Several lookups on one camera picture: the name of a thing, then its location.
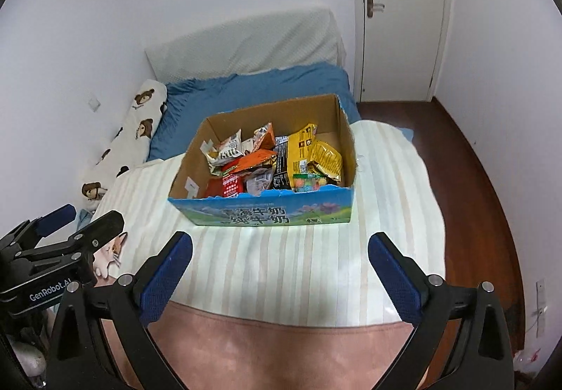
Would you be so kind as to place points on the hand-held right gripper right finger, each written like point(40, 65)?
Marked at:
point(395, 280)

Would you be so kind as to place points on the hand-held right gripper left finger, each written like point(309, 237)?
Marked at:
point(169, 271)

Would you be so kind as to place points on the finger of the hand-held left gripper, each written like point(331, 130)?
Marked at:
point(57, 216)
point(94, 229)

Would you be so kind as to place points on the large red snack packet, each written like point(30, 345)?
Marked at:
point(226, 187)

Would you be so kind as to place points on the blue printed cardboard box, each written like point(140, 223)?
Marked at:
point(263, 212)

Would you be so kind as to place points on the colourful gummy candy packet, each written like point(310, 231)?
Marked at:
point(309, 182)

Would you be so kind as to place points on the orange snack packet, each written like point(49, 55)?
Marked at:
point(252, 159)

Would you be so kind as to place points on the pile of assorted snacks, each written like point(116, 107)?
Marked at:
point(303, 148)

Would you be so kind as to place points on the cat print bedsheet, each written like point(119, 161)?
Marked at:
point(112, 254)

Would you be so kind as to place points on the bear print long pillow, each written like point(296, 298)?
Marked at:
point(131, 131)

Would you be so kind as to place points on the striped white blanket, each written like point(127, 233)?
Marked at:
point(285, 267)

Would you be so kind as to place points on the pink blanket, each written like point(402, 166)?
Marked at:
point(285, 355)

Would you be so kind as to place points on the blue bedsheet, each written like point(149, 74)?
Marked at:
point(263, 87)

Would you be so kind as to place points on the white door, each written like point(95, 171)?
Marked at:
point(399, 21)

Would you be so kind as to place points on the white wall socket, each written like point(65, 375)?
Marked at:
point(93, 103)
point(541, 297)

